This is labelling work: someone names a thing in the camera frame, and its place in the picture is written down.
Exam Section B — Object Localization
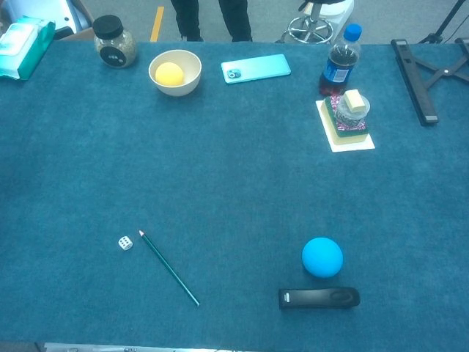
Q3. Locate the teal felt table cover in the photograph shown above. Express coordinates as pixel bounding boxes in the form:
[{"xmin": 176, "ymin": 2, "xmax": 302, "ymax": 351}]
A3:
[{"xmin": 0, "ymin": 39, "xmax": 469, "ymax": 352}]

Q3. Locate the light blue smartphone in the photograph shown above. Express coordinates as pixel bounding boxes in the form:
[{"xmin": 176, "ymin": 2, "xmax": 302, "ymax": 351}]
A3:
[{"xmin": 220, "ymin": 53, "xmax": 292, "ymax": 85}]

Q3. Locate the green pencil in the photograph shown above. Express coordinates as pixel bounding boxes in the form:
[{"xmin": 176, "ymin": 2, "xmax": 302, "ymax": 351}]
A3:
[{"xmin": 138, "ymin": 230, "xmax": 201, "ymax": 307}]

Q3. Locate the yellow green sponge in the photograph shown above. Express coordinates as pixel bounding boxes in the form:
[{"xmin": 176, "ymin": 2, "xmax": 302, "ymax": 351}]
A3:
[{"xmin": 321, "ymin": 95, "xmax": 370, "ymax": 146}]

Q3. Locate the blue ball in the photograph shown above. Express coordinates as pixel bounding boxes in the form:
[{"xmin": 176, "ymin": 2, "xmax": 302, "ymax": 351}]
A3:
[{"xmin": 301, "ymin": 237, "xmax": 344, "ymax": 279}]

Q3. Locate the cream bowl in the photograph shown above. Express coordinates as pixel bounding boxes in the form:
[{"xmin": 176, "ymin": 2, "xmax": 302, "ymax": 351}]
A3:
[{"xmin": 147, "ymin": 49, "xmax": 203, "ymax": 98}]

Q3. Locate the yellow ball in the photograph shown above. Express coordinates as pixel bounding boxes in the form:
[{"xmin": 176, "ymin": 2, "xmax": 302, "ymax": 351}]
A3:
[{"xmin": 155, "ymin": 62, "xmax": 185, "ymax": 88}]

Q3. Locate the red white patterned pad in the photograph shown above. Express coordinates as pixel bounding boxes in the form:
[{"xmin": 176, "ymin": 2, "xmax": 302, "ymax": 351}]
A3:
[{"xmin": 328, "ymin": 94, "xmax": 369, "ymax": 132}]

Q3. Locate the small clear glass cup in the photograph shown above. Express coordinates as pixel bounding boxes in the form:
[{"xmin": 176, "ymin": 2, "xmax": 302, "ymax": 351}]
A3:
[{"xmin": 334, "ymin": 93, "xmax": 371, "ymax": 125}]

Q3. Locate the pale yellow block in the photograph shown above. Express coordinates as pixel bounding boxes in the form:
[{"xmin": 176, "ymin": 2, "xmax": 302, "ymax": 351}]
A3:
[{"xmin": 343, "ymin": 89, "xmax": 366, "ymax": 114}]

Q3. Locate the cola bottle blue cap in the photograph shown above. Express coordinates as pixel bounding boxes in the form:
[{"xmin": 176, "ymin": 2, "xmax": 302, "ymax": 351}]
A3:
[{"xmin": 317, "ymin": 23, "xmax": 363, "ymax": 98}]

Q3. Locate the person in black trousers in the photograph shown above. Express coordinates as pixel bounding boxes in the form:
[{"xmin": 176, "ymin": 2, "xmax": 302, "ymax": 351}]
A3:
[{"xmin": 170, "ymin": 0, "xmax": 254, "ymax": 43}]

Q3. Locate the chrome stool base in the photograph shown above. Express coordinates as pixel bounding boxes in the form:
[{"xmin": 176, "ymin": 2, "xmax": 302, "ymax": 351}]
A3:
[{"xmin": 280, "ymin": 0, "xmax": 355, "ymax": 45}]

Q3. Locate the glass jar black lid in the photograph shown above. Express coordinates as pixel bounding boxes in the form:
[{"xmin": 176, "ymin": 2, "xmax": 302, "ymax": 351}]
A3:
[{"xmin": 92, "ymin": 14, "xmax": 139, "ymax": 69}]

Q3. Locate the black folding stand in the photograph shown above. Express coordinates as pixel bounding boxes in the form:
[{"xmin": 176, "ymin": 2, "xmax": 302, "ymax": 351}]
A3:
[{"xmin": 390, "ymin": 37, "xmax": 469, "ymax": 127}]

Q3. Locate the brown cardboard box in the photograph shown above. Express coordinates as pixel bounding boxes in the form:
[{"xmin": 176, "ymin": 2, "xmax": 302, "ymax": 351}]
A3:
[{"xmin": 54, "ymin": 0, "xmax": 97, "ymax": 41}]

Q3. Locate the green wet wipes pack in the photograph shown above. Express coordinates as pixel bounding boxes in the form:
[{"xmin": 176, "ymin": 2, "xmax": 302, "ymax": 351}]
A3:
[{"xmin": 0, "ymin": 15, "xmax": 56, "ymax": 81}]

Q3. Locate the black tripod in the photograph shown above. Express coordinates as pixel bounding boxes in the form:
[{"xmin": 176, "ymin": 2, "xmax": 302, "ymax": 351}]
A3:
[{"xmin": 417, "ymin": 0, "xmax": 469, "ymax": 45}]

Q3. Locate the metal table frame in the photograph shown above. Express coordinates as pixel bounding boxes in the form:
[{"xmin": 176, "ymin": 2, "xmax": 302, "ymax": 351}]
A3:
[{"xmin": 34, "ymin": 342, "xmax": 257, "ymax": 352}]

